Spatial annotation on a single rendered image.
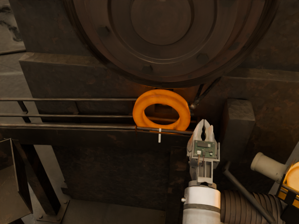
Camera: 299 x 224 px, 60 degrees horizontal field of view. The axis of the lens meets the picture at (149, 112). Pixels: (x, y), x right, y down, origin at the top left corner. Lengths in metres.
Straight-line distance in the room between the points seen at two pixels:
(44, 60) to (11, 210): 0.46
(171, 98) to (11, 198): 0.56
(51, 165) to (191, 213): 1.21
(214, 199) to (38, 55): 0.70
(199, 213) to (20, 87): 2.03
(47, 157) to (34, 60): 0.96
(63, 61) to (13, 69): 1.86
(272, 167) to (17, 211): 0.74
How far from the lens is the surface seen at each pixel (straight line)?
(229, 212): 0.92
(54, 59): 0.91
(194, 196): 0.67
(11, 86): 2.49
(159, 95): 0.76
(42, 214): 1.56
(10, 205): 0.90
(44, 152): 1.82
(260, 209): 0.91
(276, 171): 0.84
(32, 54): 0.97
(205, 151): 0.69
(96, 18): 0.56
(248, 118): 0.79
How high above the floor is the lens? 1.31
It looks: 42 degrees down
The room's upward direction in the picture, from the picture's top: straight up
